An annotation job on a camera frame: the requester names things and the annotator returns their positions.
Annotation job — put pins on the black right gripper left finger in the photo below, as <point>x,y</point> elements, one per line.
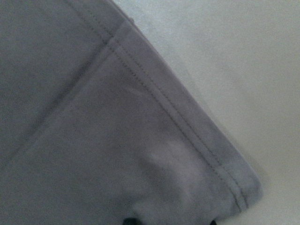
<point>131,221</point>

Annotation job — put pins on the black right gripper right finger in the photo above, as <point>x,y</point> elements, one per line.
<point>213,223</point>

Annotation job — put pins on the dark brown t-shirt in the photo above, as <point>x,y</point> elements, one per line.
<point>96,128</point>

